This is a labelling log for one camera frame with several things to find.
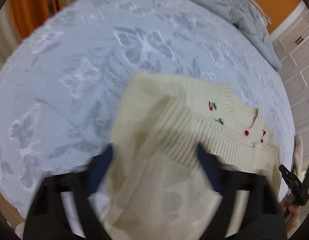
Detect cream knit cardigan red buttons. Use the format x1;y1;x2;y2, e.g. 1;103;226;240
101;72;281;239

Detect person's right hand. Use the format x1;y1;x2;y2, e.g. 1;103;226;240
280;195;299;231

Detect grey butterfly pattern bedspread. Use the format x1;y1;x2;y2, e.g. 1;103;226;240
0;0;295;217

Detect white panelled wardrobe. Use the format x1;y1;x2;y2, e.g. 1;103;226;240
272;7;309;140

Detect cream sheer curtain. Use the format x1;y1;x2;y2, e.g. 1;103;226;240
0;0;22;71

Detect grey quilted duvet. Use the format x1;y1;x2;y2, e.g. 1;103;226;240
191;0;282;72

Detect orange curtain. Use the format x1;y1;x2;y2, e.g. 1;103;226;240
10;0;63;38

